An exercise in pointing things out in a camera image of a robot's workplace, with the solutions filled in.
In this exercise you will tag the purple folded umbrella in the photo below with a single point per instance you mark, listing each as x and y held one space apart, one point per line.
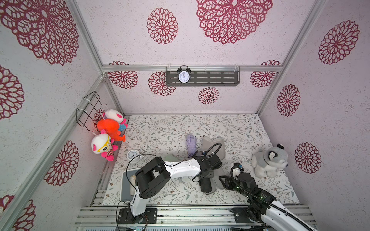
191 143

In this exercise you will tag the grey wall shelf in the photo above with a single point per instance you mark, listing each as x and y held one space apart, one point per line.
205 78

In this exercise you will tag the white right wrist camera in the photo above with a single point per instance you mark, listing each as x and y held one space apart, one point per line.
237 170

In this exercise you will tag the mint green zippered umbrella case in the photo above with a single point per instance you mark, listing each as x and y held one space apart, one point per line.
171 158

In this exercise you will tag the orange plush toy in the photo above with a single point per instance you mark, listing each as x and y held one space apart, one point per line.
110 127

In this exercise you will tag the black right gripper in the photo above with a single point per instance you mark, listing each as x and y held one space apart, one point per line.
230 181

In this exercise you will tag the striped plush doll with glasses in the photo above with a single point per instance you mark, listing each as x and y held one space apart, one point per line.
102 144

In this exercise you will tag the grey tray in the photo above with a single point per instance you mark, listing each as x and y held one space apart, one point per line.
126 190

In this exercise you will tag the black alarm clock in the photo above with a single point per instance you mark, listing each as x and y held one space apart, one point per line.
184 74

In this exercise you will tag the black wire basket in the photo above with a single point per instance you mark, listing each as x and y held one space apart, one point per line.
85 114

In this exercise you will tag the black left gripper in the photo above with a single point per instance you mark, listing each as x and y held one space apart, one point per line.
210 174

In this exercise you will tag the white table alarm clock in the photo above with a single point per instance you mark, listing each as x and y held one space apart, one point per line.
134 156

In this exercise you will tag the white pink plush doll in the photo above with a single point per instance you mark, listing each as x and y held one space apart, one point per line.
116 116

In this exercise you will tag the grey husky plush toy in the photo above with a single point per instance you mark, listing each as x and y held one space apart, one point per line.
269 162

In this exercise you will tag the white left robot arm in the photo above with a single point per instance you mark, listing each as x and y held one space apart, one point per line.
152 177

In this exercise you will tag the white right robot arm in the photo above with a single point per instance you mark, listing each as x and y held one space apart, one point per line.
263 207

